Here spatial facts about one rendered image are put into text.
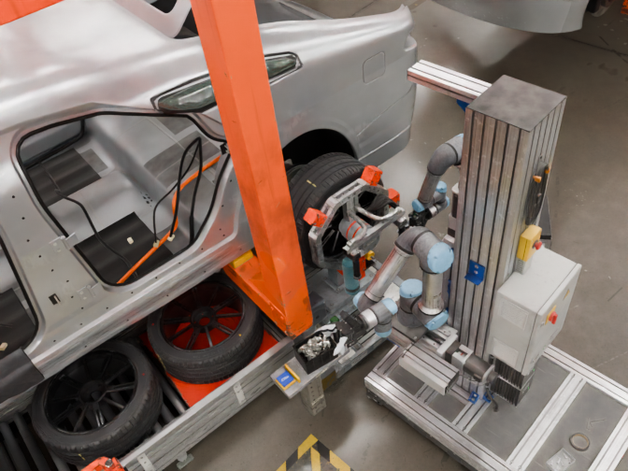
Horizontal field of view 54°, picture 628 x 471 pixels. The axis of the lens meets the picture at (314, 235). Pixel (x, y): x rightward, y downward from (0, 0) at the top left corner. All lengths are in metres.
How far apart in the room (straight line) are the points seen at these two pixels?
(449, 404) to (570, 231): 1.78
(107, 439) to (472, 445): 1.86
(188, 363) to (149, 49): 1.65
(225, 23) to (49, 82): 1.00
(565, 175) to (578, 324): 1.42
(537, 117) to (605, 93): 3.92
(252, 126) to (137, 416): 1.73
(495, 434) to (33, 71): 2.83
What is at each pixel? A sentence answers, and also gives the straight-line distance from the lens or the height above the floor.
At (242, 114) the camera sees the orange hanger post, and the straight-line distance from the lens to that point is 2.34.
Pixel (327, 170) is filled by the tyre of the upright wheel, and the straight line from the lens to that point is 3.32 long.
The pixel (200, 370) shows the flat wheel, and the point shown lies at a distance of 3.52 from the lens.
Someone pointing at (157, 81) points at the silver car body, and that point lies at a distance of 2.91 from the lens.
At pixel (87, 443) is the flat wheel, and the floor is 0.50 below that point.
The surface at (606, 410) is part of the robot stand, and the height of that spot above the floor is 0.21.
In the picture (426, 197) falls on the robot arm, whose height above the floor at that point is 1.04.
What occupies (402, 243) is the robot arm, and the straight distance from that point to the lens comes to 2.60.
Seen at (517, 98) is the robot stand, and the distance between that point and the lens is 2.30.
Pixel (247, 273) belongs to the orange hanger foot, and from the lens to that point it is 3.54.
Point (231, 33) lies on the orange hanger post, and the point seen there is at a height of 2.33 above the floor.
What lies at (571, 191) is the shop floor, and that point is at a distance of 5.04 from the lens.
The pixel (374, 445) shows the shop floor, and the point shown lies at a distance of 3.64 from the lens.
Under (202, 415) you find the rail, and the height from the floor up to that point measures 0.33.
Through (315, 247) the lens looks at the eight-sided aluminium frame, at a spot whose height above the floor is 0.90.
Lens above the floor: 3.32
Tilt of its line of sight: 46 degrees down
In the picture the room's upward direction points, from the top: 9 degrees counter-clockwise
